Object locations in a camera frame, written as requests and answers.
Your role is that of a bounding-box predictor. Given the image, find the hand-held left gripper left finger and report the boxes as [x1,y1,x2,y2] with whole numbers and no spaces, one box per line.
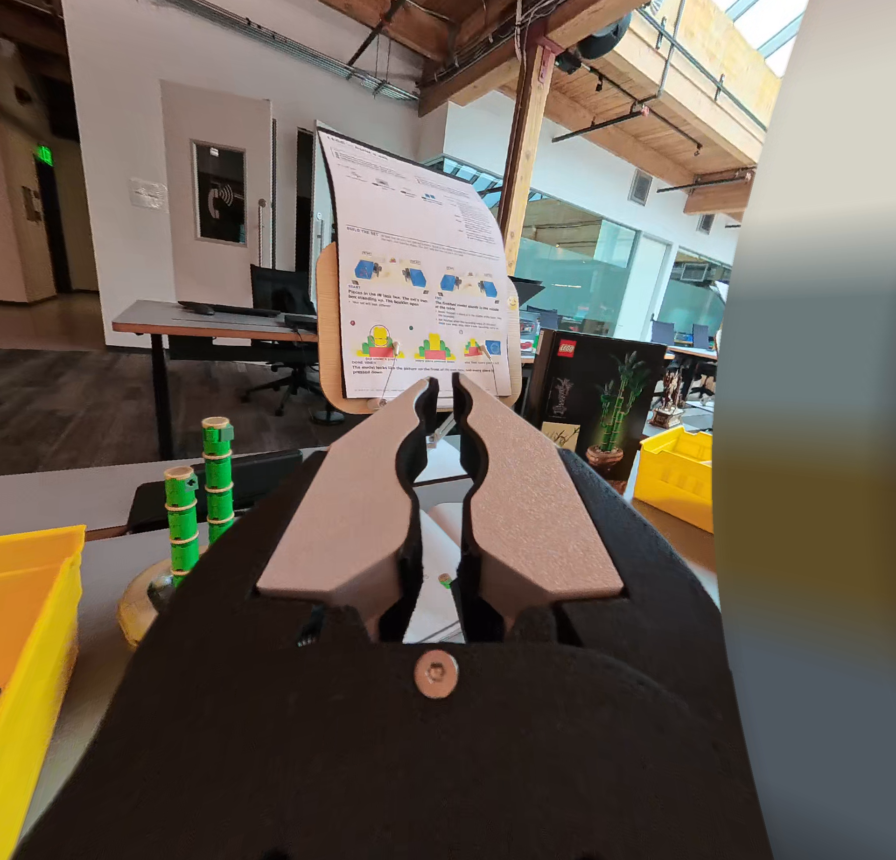
[255,377,442,643]

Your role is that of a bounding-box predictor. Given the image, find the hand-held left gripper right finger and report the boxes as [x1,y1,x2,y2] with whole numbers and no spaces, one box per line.
[451,372,627,643]

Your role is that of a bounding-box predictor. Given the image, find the background office desk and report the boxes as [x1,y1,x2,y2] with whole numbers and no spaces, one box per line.
[112,300,319,462]

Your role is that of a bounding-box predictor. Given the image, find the grey desk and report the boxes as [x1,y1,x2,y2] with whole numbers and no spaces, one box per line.
[0,447,722,840]

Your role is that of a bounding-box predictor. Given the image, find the open instruction booklet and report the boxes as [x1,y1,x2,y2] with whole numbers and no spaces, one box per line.
[402,499,466,644]

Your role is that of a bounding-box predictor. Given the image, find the black brick set box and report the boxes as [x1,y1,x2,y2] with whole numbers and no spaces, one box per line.
[521,328,667,497]

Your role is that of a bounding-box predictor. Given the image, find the yellow plastic bin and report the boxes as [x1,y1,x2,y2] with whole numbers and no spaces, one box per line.
[633,426,715,535]
[0,524,86,840]

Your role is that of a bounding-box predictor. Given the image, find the green bamboo brick model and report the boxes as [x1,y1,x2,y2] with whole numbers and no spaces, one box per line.
[118,417,235,647]

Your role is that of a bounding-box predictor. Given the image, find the black office chair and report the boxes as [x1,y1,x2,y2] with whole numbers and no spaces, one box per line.
[238,342,347,425]

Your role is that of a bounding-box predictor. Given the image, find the brown brick figure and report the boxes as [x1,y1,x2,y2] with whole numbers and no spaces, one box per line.
[651,366,690,428]

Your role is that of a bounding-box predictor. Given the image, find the black keyboard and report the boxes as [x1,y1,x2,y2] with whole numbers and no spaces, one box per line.
[178,301,281,317]

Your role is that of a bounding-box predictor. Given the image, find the printed instruction sheet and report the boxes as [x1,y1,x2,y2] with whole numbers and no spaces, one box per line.
[316,128,511,399]

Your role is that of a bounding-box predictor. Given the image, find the grey phone booth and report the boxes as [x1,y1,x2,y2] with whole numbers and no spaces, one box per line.
[160,79,274,308]

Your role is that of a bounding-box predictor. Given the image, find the wooden post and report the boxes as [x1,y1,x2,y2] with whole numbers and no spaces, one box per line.
[498,23,555,276]

